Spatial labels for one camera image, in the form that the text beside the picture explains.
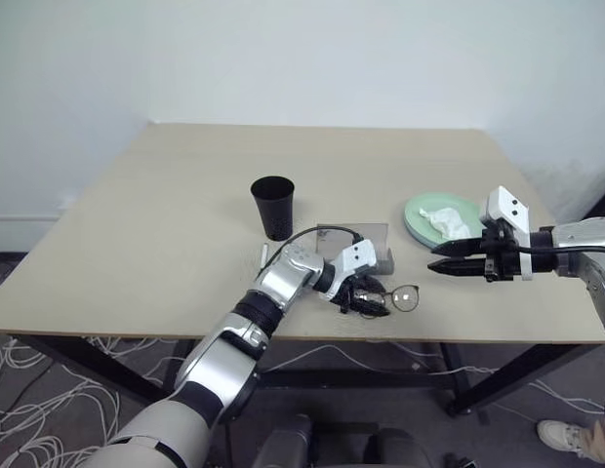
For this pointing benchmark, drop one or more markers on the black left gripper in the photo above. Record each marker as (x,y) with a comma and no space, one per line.
(345,294)

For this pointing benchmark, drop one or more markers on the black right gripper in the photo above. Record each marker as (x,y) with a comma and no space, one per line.
(500,265)

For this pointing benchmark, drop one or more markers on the round thin-framed glasses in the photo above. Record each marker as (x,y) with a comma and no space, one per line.
(405,298)

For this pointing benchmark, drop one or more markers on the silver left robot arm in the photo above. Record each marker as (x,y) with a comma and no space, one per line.
(282,279)

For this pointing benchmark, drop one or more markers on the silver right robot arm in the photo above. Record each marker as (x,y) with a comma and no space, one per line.
(583,246)

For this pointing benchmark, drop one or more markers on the clear glasses case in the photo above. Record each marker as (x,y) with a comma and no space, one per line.
(375,246)

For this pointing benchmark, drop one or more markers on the black plastic cup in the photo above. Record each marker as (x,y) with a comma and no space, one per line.
(276,210)

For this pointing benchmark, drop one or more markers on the crumpled white tissue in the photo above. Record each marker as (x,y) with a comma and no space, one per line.
(446,222)

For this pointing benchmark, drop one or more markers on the pale green plate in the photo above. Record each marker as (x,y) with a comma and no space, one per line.
(429,229)

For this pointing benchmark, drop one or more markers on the pale blue plate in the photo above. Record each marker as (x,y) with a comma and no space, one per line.
(415,238)

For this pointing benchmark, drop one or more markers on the dark rounded shape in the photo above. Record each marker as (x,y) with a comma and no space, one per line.
(285,443)

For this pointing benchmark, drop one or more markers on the white sneaker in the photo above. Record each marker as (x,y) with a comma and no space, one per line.
(561,435)

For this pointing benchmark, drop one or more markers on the beige trouser leg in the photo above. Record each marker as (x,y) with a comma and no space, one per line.
(602,441)

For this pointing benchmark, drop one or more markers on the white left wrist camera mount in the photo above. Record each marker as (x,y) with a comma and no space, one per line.
(357,254)

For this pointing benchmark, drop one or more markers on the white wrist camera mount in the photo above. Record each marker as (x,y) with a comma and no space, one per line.
(507,207)
(357,254)

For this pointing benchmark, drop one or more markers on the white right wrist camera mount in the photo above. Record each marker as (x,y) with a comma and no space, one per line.
(507,207)

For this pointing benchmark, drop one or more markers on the black metal table frame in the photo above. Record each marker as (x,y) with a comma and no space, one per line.
(332,380)

